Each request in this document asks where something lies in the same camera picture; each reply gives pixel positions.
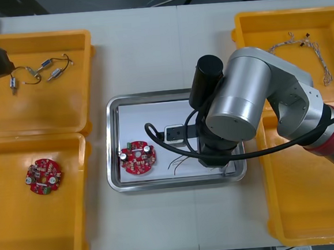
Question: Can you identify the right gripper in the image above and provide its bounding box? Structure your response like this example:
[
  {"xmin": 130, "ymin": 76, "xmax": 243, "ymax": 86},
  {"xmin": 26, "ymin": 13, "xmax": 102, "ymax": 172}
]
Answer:
[{"xmin": 197, "ymin": 130, "xmax": 242, "ymax": 171}]

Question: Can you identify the silver solenoid with black cable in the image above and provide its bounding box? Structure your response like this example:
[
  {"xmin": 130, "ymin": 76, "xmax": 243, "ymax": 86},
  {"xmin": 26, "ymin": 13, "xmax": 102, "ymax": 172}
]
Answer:
[
  {"xmin": 35, "ymin": 53, "xmax": 72, "ymax": 73},
  {"xmin": 7, "ymin": 65, "xmax": 32, "ymax": 96},
  {"xmin": 45, "ymin": 58, "xmax": 76, "ymax": 82}
]

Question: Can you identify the brass solenoid with black cable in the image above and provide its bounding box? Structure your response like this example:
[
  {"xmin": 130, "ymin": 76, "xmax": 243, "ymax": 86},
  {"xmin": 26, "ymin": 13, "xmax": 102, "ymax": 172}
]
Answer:
[{"xmin": 20, "ymin": 65, "xmax": 43, "ymax": 87}]

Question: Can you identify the red black green-yellow wire harness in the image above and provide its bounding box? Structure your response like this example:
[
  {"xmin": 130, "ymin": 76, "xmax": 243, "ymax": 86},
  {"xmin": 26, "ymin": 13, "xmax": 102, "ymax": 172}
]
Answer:
[{"xmin": 166, "ymin": 152, "xmax": 217, "ymax": 177}]

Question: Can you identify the round red circuit board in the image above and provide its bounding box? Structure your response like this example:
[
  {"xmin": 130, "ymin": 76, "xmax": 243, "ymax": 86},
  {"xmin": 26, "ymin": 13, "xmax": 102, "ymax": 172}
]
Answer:
[
  {"xmin": 24, "ymin": 156, "xmax": 65, "ymax": 197},
  {"xmin": 118, "ymin": 139, "xmax": 159, "ymax": 177}
]

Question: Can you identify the steel tray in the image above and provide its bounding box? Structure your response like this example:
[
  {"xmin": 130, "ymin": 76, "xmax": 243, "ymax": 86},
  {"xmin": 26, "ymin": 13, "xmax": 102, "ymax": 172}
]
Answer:
[{"xmin": 100, "ymin": 84, "xmax": 249, "ymax": 194}]

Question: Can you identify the yellow-orange plastic bin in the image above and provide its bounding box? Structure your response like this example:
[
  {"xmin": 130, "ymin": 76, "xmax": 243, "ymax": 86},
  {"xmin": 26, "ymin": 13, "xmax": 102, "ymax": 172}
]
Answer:
[
  {"xmin": 229, "ymin": 3, "xmax": 334, "ymax": 119},
  {"xmin": 0, "ymin": 129, "xmax": 100, "ymax": 250},
  {"xmin": 0, "ymin": 26, "xmax": 102, "ymax": 141},
  {"xmin": 252, "ymin": 103, "xmax": 334, "ymax": 250}
]

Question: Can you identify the white sheet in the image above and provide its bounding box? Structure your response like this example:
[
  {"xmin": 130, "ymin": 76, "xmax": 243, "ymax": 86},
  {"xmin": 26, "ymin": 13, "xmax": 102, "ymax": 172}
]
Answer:
[{"xmin": 114, "ymin": 96, "xmax": 237, "ymax": 184}]

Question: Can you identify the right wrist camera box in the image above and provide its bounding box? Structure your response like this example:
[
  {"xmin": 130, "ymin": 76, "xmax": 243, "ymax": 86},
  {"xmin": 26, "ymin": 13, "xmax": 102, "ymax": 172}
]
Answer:
[{"xmin": 163, "ymin": 122, "xmax": 201, "ymax": 147}]

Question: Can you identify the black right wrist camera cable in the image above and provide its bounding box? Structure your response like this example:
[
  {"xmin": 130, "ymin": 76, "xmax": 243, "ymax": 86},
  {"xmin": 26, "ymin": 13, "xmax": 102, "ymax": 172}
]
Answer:
[{"xmin": 142, "ymin": 97, "xmax": 334, "ymax": 165}]

